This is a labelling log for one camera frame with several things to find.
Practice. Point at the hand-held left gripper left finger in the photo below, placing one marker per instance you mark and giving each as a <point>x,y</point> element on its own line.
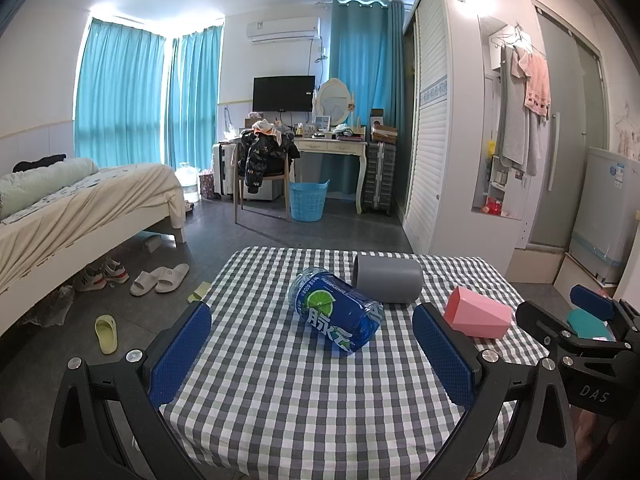
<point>180,350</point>

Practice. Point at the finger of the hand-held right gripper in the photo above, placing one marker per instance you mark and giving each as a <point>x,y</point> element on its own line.
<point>540,321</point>
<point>592,302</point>

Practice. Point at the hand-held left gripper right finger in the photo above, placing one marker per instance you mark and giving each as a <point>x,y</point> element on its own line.
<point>445,355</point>

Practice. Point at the teal cup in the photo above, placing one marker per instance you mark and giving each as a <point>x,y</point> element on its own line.
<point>587,329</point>

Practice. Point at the pink cup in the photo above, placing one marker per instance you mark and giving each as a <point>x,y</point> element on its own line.
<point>475,315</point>

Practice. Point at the grey cup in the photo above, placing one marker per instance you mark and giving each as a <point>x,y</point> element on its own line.
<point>390,277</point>

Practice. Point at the yellow slipper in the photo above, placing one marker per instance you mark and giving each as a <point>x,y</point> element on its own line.
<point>106,335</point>
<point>200,292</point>

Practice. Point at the white slipper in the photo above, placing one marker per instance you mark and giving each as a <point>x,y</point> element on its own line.
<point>172,277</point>
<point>146,281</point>

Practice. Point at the small white fridge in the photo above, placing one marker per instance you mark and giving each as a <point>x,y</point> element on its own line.
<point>605,215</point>

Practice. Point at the grey sneaker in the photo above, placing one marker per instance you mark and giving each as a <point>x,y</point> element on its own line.
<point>116,271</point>
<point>90,280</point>

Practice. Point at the blue drink bottle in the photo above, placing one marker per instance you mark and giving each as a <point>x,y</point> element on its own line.
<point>330,310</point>

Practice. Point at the clear plastic bag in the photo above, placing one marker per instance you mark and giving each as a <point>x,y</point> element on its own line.
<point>50,307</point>

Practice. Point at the grey checkered tablecloth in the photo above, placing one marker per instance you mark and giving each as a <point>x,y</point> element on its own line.
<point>310,400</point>

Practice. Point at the patterned gift bag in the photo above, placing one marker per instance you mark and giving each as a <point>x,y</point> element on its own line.
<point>206,184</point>

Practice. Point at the frosted glass door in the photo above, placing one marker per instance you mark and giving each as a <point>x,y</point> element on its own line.
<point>565,135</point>

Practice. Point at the clear water jug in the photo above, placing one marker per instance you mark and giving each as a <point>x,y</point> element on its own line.
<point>189,180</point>

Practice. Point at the bed with beige sheet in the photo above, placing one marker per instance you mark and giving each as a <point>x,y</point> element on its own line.
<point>75,215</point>

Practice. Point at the wooden chair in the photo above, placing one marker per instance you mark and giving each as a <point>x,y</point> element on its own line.
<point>260,185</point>

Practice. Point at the white suitcase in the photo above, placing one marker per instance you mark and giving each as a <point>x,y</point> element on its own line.
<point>222,170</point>

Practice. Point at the grey suitcase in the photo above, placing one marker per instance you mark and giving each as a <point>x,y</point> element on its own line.
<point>378,180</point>

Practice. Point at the blue plastic basket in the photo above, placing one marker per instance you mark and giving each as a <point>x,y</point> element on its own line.
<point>309,202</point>

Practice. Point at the grey hanging towel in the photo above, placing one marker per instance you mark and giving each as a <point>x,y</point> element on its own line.
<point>512,120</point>

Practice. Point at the black printed jacket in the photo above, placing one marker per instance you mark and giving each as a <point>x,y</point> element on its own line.
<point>262,155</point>

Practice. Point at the white louvred wardrobe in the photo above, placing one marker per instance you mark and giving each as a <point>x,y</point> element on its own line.
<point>430,135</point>

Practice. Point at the pale green quilt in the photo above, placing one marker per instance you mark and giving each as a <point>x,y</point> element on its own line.
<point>40,180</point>

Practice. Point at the pink hanging towel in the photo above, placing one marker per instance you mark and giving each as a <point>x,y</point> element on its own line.
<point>537,85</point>

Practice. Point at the cardboard boxes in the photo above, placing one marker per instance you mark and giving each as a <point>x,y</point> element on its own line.
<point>384,130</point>

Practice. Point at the dark cloth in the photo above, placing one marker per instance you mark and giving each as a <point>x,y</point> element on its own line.
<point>40,161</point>

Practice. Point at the white dressing desk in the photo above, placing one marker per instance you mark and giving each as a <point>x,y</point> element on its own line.
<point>330,147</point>

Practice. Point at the teal window curtain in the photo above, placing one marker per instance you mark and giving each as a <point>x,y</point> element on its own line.
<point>195,100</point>
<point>117,95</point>
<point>365,70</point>

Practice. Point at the black television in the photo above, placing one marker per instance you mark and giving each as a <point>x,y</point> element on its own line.
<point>283,93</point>

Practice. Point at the oval white mirror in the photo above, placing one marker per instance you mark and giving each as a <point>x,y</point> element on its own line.
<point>332,100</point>

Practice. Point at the white air conditioner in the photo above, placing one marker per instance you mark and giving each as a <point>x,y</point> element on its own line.
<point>282,29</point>

